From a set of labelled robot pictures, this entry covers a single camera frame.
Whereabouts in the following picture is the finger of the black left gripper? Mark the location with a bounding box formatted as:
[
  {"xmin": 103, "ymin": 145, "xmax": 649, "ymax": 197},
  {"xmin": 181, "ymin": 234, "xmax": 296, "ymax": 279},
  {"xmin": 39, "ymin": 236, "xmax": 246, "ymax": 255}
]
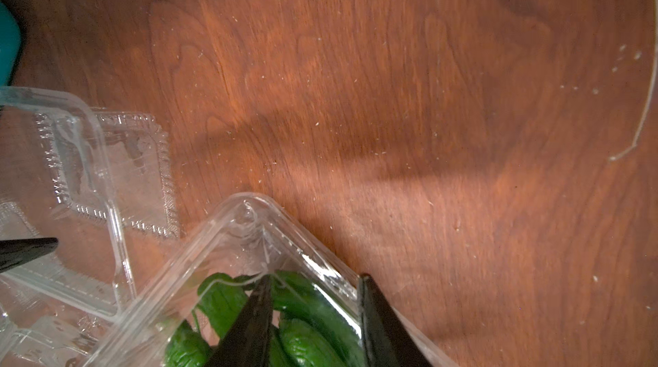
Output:
[{"xmin": 0, "ymin": 238, "xmax": 58, "ymax": 274}]

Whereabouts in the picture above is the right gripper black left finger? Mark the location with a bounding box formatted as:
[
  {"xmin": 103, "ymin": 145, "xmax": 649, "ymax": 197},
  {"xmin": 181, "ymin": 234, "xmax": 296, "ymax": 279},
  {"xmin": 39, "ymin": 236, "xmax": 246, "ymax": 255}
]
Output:
[{"xmin": 205, "ymin": 276, "xmax": 273, "ymax": 367}]

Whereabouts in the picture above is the clear pepper container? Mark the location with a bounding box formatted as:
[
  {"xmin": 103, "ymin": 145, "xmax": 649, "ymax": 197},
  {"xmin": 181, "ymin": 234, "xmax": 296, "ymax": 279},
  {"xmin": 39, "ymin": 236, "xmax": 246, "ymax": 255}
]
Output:
[
  {"xmin": 87, "ymin": 193, "xmax": 452, "ymax": 366},
  {"xmin": 1, "ymin": 86, "xmax": 180, "ymax": 320}
]

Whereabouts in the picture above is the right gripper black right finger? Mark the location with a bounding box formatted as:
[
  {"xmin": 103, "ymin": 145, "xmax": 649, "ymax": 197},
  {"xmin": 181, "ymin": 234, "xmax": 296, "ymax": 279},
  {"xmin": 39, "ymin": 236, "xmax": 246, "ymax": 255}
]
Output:
[{"xmin": 357, "ymin": 274, "xmax": 431, "ymax": 367}]

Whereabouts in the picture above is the teal plastic basket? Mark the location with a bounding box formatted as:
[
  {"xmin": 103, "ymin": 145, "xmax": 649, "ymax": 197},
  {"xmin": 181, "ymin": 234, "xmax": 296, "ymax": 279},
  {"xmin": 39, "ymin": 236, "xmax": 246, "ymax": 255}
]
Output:
[{"xmin": 0, "ymin": 3, "xmax": 22, "ymax": 86}]

